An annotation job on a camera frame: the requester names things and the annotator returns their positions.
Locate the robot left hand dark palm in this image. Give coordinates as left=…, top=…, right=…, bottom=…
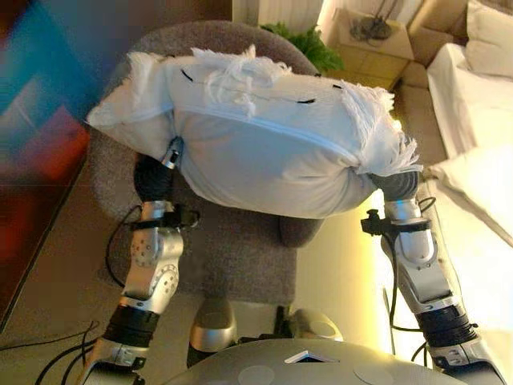
left=133, top=135, right=186, bottom=205

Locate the robot right hand dark palm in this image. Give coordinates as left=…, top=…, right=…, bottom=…
left=367, top=166, right=422, bottom=202

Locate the white fringed cushion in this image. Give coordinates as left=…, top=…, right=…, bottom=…
left=86, top=43, right=424, bottom=221

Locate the white sofa pillow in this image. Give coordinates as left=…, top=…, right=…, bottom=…
left=466, top=0, right=513, bottom=78

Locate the white draped sheet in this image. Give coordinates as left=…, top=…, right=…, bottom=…
left=427, top=143, right=513, bottom=250

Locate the white bed linen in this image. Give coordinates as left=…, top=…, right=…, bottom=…
left=426, top=39, right=513, bottom=161

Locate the grey fabric armchair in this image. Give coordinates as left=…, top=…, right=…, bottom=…
left=86, top=19, right=326, bottom=306

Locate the beige cube side table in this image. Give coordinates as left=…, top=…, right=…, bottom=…
left=319, top=6, right=414, bottom=83

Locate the blue red colourful panel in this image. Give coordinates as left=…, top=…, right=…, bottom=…
left=0, top=0, right=115, bottom=201

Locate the grey decor piece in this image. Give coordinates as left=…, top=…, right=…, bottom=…
left=348, top=14, right=393, bottom=42

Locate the green leafy plant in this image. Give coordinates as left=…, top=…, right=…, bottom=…
left=259, top=22, right=345, bottom=74

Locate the robot left leg silver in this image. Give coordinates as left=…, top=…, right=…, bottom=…
left=187, top=298, right=238, bottom=368

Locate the robot torso grey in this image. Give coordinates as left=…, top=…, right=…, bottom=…
left=187, top=338, right=475, bottom=385

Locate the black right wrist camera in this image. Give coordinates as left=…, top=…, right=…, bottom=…
left=359, top=208, right=386, bottom=238

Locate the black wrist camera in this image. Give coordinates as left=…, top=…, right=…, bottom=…
left=163, top=204, right=201, bottom=230
left=359, top=208, right=386, bottom=238

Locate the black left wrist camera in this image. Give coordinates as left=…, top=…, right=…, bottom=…
left=163, top=204, right=201, bottom=230

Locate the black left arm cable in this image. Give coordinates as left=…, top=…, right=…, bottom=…
left=104, top=205, right=142, bottom=288

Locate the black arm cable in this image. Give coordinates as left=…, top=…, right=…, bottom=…
left=382, top=195, right=438, bottom=358
left=104, top=205, right=142, bottom=288

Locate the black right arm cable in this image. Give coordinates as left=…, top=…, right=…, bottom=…
left=382, top=195, right=438, bottom=358

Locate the thin black floor cable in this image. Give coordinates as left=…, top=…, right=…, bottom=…
left=0, top=319, right=100, bottom=385

